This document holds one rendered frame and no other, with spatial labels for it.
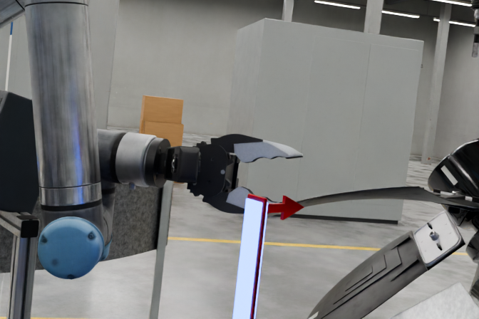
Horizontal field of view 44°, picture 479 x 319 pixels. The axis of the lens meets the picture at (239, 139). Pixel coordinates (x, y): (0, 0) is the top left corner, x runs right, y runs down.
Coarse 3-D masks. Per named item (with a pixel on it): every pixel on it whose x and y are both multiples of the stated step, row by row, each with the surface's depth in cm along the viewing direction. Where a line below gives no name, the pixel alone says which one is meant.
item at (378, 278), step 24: (408, 240) 91; (360, 264) 99; (384, 264) 90; (408, 264) 86; (336, 288) 98; (360, 288) 90; (384, 288) 86; (312, 312) 99; (336, 312) 90; (360, 312) 85
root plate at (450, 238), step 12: (444, 216) 89; (420, 228) 91; (444, 228) 87; (456, 228) 85; (420, 240) 89; (444, 240) 85; (456, 240) 83; (420, 252) 87; (432, 252) 85; (444, 252) 83; (432, 264) 84
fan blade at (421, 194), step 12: (348, 192) 59; (360, 192) 58; (372, 192) 58; (384, 192) 58; (396, 192) 57; (408, 192) 57; (420, 192) 57; (432, 192) 76; (312, 204) 69; (456, 204) 66; (468, 204) 69
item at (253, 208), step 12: (252, 204) 55; (252, 216) 55; (252, 228) 55; (252, 240) 55; (240, 252) 56; (252, 252) 55; (240, 264) 56; (252, 264) 55; (240, 276) 56; (252, 276) 55; (240, 288) 56; (252, 288) 55; (240, 300) 56; (240, 312) 56
